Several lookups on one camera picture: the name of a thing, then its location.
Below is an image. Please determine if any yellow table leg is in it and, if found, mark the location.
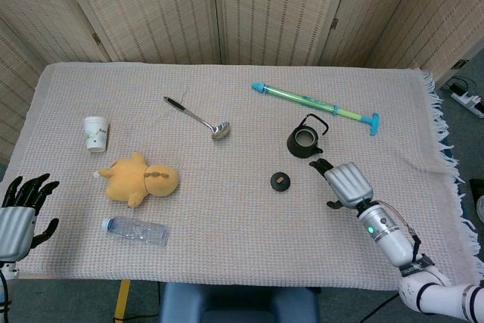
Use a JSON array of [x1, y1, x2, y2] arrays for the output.
[[113, 279, 132, 320]]

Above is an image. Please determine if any white power strip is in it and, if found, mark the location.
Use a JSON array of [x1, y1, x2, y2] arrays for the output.
[[450, 86, 484, 119]]

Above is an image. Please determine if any clear plastic water bottle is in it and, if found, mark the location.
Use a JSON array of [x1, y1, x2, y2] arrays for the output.
[[101, 216, 169, 247]]

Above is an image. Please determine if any steel ladle black handle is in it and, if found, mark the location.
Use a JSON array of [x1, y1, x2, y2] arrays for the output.
[[163, 96, 231, 140]]

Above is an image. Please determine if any yellow plush dinosaur toy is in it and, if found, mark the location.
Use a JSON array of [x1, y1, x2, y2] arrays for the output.
[[93, 151, 179, 209]]

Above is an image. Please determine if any black cast iron teapot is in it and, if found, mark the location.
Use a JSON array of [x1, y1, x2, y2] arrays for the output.
[[286, 113, 330, 159]]

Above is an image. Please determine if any woven folding screen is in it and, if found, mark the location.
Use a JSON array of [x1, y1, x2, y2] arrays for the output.
[[0, 0, 484, 172]]

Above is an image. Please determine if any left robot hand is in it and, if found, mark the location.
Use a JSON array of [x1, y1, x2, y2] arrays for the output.
[[0, 173, 61, 262]]

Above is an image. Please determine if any white paper cup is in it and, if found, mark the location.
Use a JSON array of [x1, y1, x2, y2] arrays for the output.
[[83, 116, 110, 154]]

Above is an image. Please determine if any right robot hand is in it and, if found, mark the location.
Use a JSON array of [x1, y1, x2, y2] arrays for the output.
[[309, 157, 374, 210]]

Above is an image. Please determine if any beige woven tablecloth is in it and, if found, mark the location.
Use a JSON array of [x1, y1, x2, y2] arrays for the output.
[[0, 62, 480, 294]]

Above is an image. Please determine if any black teapot lid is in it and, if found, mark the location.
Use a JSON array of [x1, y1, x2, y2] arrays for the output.
[[269, 172, 292, 191]]

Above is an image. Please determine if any blue chair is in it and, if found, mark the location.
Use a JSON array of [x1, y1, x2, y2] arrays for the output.
[[158, 282, 322, 323]]

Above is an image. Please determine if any green blue water pump toy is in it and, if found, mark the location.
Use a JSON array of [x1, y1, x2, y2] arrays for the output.
[[251, 82, 380, 135]]

